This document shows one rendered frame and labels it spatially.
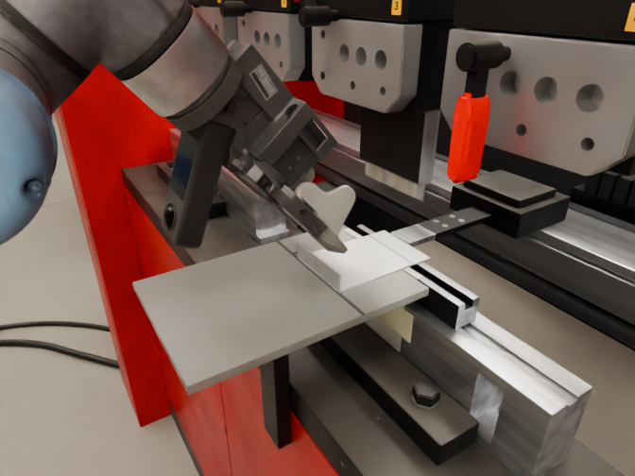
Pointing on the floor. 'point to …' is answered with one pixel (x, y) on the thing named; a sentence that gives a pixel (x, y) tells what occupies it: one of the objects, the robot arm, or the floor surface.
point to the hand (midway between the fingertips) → (317, 238)
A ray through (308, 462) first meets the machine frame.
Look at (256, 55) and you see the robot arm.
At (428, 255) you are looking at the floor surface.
